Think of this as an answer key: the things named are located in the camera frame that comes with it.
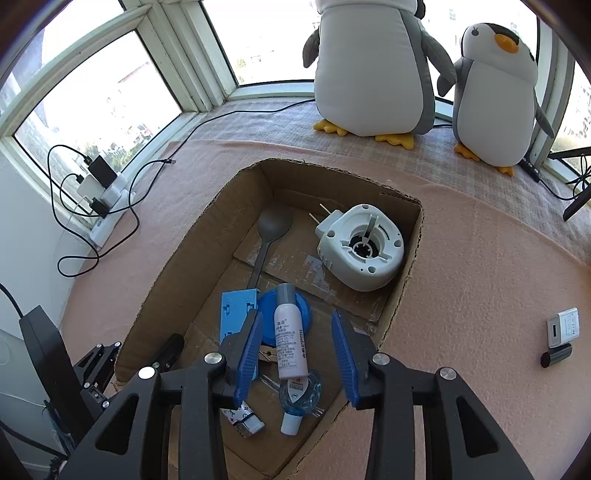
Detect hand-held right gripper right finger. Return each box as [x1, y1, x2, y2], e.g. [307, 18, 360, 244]
[331, 308, 525, 480]

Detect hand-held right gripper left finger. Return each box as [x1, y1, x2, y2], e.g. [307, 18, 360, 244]
[68, 308, 265, 480]

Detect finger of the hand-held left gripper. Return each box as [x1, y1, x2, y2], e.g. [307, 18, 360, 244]
[74, 342, 123, 408]
[151, 333, 185, 371]

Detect blue round lid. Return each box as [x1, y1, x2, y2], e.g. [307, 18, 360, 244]
[256, 290, 314, 344]

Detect white spray bottle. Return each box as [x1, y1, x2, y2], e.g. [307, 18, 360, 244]
[273, 283, 309, 380]

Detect blue phone stand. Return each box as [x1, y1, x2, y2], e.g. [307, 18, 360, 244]
[221, 287, 260, 344]

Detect patterned white lighter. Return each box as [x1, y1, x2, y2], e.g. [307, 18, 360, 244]
[222, 401, 266, 437]

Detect small clear blue bottle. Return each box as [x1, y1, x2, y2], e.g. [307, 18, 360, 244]
[277, 369, 323, 435]

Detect white plug-in vaporizer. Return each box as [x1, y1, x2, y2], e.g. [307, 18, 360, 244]
[308, 203, 406, 292]

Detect brown cardboard box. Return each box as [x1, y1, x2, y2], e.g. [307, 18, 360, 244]
[113, 158, 424, 480]

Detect grey plastic spoon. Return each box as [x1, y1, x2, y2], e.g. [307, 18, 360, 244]
[247, 200, 294, 291]

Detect white power strip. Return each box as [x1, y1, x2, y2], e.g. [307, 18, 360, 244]
[90, 173, 134, 245]

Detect white charger block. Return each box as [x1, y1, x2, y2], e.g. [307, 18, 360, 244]
[78, 174, 109, 199]

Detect black power adapter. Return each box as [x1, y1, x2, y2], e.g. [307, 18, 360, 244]
[88, 156, 117, 188]

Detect black cylinder tube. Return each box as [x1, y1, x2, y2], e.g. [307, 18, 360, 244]
[541, 344, 574, 368]

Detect white charger plug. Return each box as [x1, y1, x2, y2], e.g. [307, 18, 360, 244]
[547, 307, 581, 349]

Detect checkered cloth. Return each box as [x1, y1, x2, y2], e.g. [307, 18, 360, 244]
[185, 95, 591, 259]

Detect black tripod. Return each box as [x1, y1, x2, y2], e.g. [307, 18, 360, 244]
[547, 148, 591, 222]

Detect large penguin plush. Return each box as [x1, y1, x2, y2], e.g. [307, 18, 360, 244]
[302, 0, 458, 151]

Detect small penguin plush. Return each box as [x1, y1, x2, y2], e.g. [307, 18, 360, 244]
[436, 23, 556, 177]

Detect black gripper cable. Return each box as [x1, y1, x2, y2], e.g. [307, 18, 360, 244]
[0, 282, 23, 319]

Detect black cable with loose plug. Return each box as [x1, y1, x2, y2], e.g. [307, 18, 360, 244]
[56, 158, 177, 278]

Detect long black cable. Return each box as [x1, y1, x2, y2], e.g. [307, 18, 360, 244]
[182, 97, 317, 148]

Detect white window frame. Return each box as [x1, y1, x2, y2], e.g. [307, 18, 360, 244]
[0, 0, 591, 241]

